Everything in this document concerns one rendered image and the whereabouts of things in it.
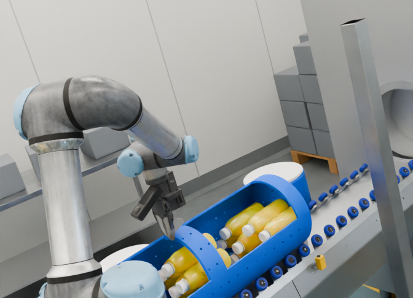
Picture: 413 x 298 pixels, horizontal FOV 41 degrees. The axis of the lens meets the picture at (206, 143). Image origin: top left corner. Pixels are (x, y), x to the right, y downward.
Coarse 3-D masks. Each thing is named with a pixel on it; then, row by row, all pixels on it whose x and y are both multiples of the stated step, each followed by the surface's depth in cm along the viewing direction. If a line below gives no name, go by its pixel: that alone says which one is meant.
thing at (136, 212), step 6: (150, 186) 167; (156, 186) 165; (150, 192) 165; (156, 192) 164; (144, 198) 165; (150, 198) 163; (156, 198) 164; (138, 204) 165; (144, 204) 163; (150, 204) 163; (138, 210) 162; (144, 210) 162; (132, 216) 164; (138, 216) 161; (144, 216) 162
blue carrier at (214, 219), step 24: (240, 192) 202; (264, 192) 204; (288, 192) 189; (216, 216) 199; (168, 240) 184; (192, 240) 168; (216, 240) 200; (288, 240) 185; (216, 264) 167; (240, 264) 171; (264, 264) 179; (216, 288) 165; (240, 288) 175
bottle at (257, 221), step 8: (280, 200) 195; (264, 208) 192; (272, 208) 192; (280, 208) 193; (256, 216) 189; (264, 216) 189; (272, 216) 190; (248, 224) 188; (256, 224) 187; (264, 224) 188; (256, 232) 188
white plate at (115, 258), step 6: (132, 246) 220; (138, 246) 219; (144, 246) 217; (120, 252) 218; (126, 252) 217; (132, 252) 215; (108, 258) 216; (114, 258) 215; (120, 258) 213; (126, 258) 212; (102, 264) 212; (108, 264) 211; (114, 264) 210
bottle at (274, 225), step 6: (288, 210) 189; (276, 216) 188; (282, 216) 186; (288, 216) 187; (294, 216) 188; (270, 222) 184; (276, 222) 184; (282, 222) 184; (288, 222) 185; (264, 228) 185; (270, 228) 183; (276, 228) 183; (282, 228) 183; (270, 234) 182
